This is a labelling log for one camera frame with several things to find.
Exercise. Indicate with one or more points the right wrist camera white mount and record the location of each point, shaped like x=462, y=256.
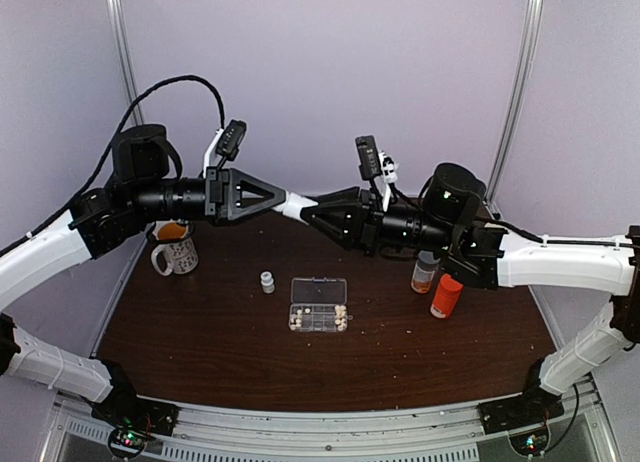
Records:
x=378, y=169

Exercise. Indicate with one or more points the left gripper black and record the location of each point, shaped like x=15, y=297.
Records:
x=223, y=195

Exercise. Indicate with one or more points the clear plastic pill organizer box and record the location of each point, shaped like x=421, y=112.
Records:
x=318, y=305

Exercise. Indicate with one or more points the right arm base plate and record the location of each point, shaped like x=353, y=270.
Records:
x=525, y=422

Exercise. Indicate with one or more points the right aluminium frame post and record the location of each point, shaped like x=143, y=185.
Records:
x=527, y=51

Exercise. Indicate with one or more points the left aluminium frame post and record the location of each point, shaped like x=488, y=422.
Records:
x=127, y=57

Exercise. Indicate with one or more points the amber bottle with grey cap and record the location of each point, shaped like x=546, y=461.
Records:
x=425, y=269

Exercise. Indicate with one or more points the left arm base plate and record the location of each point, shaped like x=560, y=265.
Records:
x=136, y=422

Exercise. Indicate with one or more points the aluminium frame post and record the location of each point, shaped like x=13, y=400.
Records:
x=127, y=57
x=527, y=51

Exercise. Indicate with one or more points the floral mug with orange liquid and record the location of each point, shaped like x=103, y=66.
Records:
x=174, y=252

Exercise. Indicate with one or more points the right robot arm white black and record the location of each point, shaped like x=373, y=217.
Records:
x=488, y=254

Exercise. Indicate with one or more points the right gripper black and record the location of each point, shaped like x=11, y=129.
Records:
x=362, y=220

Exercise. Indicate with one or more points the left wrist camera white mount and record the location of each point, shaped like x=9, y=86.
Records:
x=225, y=145

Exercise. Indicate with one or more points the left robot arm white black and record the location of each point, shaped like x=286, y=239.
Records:
x=93, y=225

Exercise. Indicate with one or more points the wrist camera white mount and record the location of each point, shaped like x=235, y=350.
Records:
x=225, y=145
x=378, y=169

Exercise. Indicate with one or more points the front aluminium rail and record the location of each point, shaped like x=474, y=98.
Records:
x=453, y=432

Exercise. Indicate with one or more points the orange pill bottle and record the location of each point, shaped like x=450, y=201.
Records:
x=446, y=297

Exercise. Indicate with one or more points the small white pill bottle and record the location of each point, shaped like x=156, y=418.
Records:
x=293, y=205

